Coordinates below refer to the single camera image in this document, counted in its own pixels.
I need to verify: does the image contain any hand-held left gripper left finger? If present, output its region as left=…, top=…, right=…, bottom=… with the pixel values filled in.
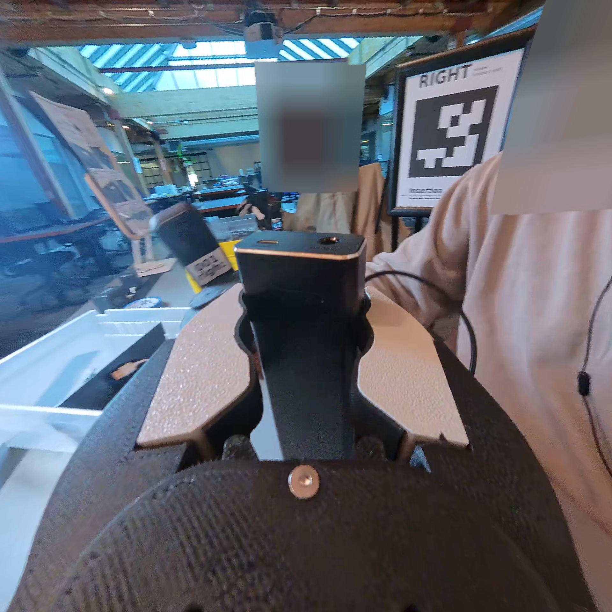
left=135, top=284, right=265, bottom=462

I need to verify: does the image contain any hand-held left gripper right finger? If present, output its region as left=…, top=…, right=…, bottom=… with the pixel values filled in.
left=350, top=286, right=470, bottom=463

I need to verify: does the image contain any black multi-port usb hub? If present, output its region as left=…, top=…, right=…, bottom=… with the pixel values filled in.
left=233, top=231, right=369, bottom=462

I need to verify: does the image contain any clear plastic storage bin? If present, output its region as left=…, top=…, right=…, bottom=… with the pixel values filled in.
left=0, top=306, right=192, bottom=452

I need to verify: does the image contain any person's right forearm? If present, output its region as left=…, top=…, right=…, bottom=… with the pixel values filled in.
left=366, top=163, right=498, bottom=335

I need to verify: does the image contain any yellow plastic bin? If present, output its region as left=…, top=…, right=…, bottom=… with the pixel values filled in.
left=219, top=238, right=242, bottom=271

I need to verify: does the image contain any clear background bin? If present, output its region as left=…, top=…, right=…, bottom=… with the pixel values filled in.
left=206, top=213, right=259, bottom=242

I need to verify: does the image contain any black bin divider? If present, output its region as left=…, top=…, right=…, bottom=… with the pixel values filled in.
left=56, top=323, right=167, bottom=411

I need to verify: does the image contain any wooden background document stand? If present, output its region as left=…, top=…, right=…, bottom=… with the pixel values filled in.
left=29, top=91, right=178, bottom=278

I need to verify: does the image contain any person's beige sweatshirt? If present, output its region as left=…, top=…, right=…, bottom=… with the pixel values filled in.
left=456, top=153, right=612, bottom=612

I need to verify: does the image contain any framed marker sign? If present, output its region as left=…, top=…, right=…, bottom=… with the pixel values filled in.
left=387, top=29, right=538, bottom=249

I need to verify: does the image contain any thin black wire loop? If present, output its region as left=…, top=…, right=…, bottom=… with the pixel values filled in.
left=364, top=270, right=479, bottom=375

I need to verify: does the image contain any thin black clip-on cable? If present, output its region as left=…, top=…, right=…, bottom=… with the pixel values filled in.
left=576, top=275, right=612, bottom=479

